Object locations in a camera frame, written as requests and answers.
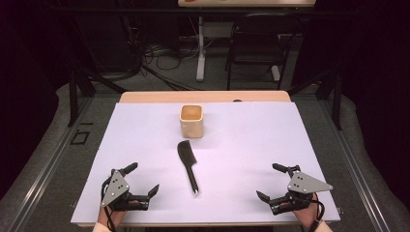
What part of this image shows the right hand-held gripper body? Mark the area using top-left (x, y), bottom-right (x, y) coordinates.
top-left (269, 164), bottom-right (334, 217)

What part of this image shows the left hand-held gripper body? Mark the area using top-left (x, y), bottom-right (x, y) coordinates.
top-left (101, 168), bottom-right (152, 213)

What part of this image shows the black spatula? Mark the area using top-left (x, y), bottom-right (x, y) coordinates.
top-left (176, 139), bottom-right (200, 195)

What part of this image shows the beige square cup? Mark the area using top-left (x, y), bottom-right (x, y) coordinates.
top-left (179, 103), bottom-right (205, 139)

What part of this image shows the person's left hand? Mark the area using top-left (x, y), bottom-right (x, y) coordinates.
top-left (97, 206), bottom-right (132, 227)

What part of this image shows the person's right hand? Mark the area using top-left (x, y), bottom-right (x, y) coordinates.
top-left (281, 199), bottom-right (323, 230)

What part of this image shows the black folding chair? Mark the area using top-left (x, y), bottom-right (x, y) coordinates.
top-left (224, 13), bottom-right (303, 92)

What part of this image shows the wooden background desk top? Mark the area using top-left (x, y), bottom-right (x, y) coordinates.
top-left (177, 0), bottom-right (317, 9)

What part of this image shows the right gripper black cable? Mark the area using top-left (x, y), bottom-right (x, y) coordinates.
top-left (310, 192), bottom-right (326, 226)

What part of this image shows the metal floor rail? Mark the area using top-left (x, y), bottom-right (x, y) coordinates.
top-left (6, 96), bottom-right (95, 232)
top-left (320, 96), bottom-right (391, 232)

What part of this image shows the black metal frame stand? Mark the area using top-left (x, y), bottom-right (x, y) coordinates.
top-left (285, 69), bottom-right (343, 131)
top-left (67, 69), bottom-right (129, 128)

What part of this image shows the tangle of floor cables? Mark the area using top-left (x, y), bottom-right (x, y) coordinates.
top-left (141, 42), bottom-right (201, 92)

